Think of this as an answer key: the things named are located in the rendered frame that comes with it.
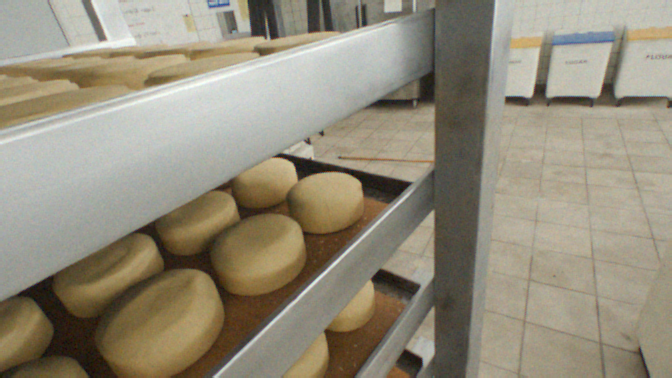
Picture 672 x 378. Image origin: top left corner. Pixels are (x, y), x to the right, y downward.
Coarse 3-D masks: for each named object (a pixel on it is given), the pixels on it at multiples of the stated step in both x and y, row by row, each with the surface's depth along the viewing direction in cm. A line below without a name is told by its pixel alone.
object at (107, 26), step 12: (84, 0) 42; (96, 0) 41; (108, 0) 42; (96, 12) 42; (108, 12) 42; (120, 12) 43; (96, 24) 43; (108, 24) 43; (120, 24) 44; (108, 36) 43; (120, 36) 44
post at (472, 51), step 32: (448, 0) 17; (480, 0) 16; (512, 0) 17; (448, 32) 18; (480, 32) 17; (448, 64) 18; (480, 64) 17; (448, 96) 19; (480, 96) 18; (448, 128) 20; (480, 128) 19; (448, 160) 21; (480, 160) 20; (448, 192) 22; (480, 192) 21; (448, 224) 23; (480, 224) 22; (448, 256) 24; (480, 256) 24; (448, 288) 26; (480, 288) 26; (448, 320) 27; (480, 320) 28; (448, 352) 29
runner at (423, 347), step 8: (416, 344) 35; (424, 344) 35; (432, 344) 34; (416, 352) 34; (424, 352) 34; (432, 352) 31; (424, 360) 33; (432, 360) 31; (424, 368) 30; (432, 368) 31; (416, 376) 29; (424, 376) 30; (432, 376) 32
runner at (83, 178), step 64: (256, 64) 10; (320, 64) 12; (384, 64) 15; (0, 128) 7; (64, 128) 7; (128, 128) 8; (192, 128) 9; (256, 128) 11; (320, 128) 13; (0, 192) 7; (64, 192) 7; (128, 192) 8; (192, 192) 10; (0, 256) 7; (64, 256) 8
